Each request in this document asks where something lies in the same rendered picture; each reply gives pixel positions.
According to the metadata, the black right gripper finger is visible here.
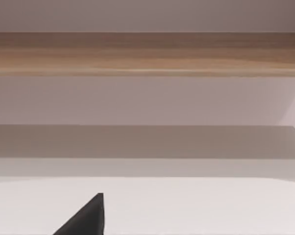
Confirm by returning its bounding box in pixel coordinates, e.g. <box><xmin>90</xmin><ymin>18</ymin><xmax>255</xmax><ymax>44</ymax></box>
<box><xmin>52</xmin><ymin>192</ymin><xmax>106</xmax><ymax>235</ymax></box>

